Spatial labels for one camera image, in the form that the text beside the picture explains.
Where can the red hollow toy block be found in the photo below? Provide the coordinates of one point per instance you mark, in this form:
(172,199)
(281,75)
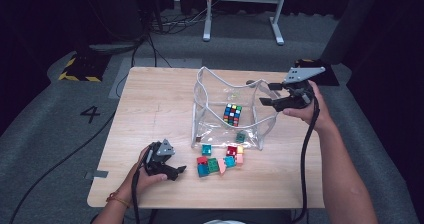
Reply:
(231,150)

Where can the white metal stand frame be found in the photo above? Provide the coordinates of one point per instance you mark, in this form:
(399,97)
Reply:
(207,24)

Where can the person's left hand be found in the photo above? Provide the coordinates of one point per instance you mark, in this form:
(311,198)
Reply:
(138,182)

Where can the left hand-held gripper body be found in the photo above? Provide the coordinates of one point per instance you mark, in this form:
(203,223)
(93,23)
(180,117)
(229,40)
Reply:
(155,162)

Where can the blue toy block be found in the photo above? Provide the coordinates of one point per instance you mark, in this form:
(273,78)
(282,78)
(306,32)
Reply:
(203,171)

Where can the grey upright post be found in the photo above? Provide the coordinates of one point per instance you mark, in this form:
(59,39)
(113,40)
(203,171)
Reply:
(350,24)

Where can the clear plastic bag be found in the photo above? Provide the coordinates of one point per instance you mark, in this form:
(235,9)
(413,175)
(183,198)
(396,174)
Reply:
(213,137)

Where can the red studded toy block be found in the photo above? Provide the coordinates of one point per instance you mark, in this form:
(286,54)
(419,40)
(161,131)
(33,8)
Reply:
(202,160)

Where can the person's right hand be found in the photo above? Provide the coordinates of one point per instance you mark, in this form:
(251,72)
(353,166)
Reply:
(316,114)

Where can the grey power strip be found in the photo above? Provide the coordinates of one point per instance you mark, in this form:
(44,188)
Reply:
(110,47)

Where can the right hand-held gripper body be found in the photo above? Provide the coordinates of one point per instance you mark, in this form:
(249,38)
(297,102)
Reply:
(300,99)

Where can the teal square toy block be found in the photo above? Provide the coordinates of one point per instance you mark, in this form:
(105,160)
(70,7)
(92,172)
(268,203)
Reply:
(206,149)

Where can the grey floor tape strip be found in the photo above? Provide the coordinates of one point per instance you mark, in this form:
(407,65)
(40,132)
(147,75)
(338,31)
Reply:
(96,174)

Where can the black yellow striped base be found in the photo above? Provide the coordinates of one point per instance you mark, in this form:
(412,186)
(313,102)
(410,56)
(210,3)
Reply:
(330,79)
(86,67)

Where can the light blue glitter block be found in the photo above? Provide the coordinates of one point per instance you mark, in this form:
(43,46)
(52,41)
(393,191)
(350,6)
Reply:
(229,161)

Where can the small pink toy block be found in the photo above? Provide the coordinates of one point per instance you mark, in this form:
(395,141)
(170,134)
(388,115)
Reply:
(239,159)

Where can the round grey table grommet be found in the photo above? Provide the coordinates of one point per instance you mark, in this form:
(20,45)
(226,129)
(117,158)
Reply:
(250,82)

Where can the green toy block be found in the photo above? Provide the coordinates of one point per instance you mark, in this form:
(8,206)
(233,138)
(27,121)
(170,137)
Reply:
(213,165)

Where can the teal arched toy block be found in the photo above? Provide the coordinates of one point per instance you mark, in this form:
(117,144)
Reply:
(240,137)

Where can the pink half-round toy block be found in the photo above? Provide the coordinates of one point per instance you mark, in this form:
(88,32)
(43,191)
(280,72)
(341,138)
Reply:
(221,167)

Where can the multicoloured puzzle cube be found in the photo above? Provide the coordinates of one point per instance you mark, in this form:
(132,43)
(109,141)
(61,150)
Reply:
(232,114)

